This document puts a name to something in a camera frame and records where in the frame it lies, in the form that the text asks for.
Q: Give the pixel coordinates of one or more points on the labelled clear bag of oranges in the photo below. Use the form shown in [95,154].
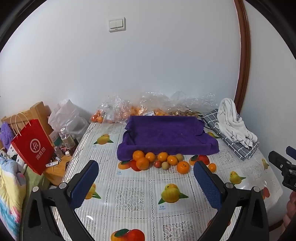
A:
[150,106]

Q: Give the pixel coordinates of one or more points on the white light switch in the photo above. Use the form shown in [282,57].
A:
[117,24]

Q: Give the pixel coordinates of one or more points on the grey checked cloth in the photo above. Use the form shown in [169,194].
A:
[242,150]

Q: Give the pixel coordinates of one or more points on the pastel patterned blanket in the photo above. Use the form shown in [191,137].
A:
[10,192]

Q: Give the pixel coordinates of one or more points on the clear bag of brown fruits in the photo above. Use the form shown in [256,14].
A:
[189,107]

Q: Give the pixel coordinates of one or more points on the small red fruit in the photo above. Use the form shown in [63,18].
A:
[157,164]

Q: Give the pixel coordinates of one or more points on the wooden bedside table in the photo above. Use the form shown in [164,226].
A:
[57,170]

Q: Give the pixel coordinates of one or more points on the purple fuzzy cloth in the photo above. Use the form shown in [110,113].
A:
[5,134]

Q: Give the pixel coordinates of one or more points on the wooden headboard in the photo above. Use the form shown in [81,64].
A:
[38,109]

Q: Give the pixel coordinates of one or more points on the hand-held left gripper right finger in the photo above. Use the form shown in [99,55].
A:
[208,183]

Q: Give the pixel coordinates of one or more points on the clear water bottle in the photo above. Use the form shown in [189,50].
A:
[66,139]

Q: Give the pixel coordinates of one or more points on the small pale yellow fruit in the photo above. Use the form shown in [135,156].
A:
[165,166]

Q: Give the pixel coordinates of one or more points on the red paper bag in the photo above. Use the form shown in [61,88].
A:
[32,146]

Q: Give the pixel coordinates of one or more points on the brown wooden door frame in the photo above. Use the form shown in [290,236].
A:
[245,46]

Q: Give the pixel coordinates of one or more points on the medium orange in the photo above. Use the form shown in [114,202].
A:
[172,160]
[162,156]

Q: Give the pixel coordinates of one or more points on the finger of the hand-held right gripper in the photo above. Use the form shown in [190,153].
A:
[277,160]
[291,150]

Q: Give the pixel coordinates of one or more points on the small brownish green fruit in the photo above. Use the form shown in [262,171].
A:
[179,157]

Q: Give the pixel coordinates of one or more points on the purple towel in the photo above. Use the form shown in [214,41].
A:
[166,136]

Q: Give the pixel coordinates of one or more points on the fruit print tablecloth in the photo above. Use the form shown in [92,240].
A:
[138,185]

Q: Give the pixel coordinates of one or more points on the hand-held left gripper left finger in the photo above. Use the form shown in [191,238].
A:
[84,183]

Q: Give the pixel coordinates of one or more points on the white towel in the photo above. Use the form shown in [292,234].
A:
[233,122]

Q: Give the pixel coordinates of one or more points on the person's right hand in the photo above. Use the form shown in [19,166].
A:
[291,206]

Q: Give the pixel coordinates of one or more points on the large orange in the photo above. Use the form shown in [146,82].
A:
[138,154]
[183,167]
[142,163]

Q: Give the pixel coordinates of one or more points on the white plastic bag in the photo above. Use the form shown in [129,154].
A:
[67,118]

